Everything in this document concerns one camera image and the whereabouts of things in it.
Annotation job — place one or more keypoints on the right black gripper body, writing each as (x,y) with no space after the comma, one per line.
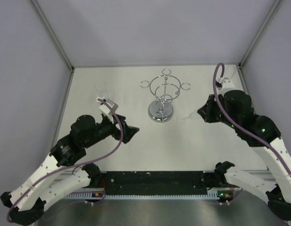
(214,116)

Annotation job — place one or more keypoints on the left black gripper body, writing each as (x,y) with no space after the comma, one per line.
(105,129)

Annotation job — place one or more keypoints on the clear round wine glass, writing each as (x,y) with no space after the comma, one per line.
(230,71)

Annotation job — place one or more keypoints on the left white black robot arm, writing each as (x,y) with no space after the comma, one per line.
(60,174)

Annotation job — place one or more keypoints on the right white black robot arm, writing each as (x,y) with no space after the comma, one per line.
(263,136)

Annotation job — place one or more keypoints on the chrome wine glass rack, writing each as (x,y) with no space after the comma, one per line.
(165,88)

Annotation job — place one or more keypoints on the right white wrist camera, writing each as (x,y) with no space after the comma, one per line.
(224,84)

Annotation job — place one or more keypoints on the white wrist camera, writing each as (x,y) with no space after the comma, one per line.
(224,84)
(105,106)

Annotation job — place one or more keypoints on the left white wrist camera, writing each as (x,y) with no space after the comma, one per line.
(105,106)

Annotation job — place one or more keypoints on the aluminium frame post right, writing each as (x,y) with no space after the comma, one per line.
(262,29)

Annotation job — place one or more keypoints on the aluminium frame post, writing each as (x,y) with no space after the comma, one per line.
(51,34)
(262,29)

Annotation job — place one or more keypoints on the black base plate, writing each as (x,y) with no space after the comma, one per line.
(147,183)

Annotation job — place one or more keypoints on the grey slotted cable duct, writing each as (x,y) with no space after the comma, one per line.
(209,195)

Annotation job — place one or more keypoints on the aluminium frame post left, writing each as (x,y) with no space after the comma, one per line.
(51,34)

